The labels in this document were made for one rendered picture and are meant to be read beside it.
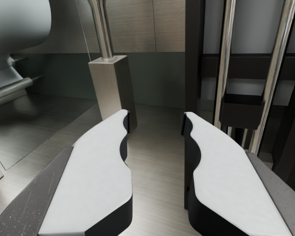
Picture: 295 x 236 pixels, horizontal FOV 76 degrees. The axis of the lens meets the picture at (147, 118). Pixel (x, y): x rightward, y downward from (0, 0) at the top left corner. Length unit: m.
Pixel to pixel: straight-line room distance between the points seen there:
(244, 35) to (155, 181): 0.39
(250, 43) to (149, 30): 0.53
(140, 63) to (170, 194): 0.54
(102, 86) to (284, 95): 0.47
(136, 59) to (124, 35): 0.10
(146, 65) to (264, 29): 0.58
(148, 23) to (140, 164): 0.51
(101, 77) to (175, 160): 0.33
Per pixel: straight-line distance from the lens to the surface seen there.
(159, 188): 0.51
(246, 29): 0.30
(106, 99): 0.63
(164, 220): 0.46
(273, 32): 0.30
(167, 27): 0.76
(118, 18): 0.83
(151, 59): 0.80
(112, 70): 0.57
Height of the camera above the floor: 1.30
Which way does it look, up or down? 30 degrees down
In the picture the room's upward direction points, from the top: 6 degrees counter-clockwise
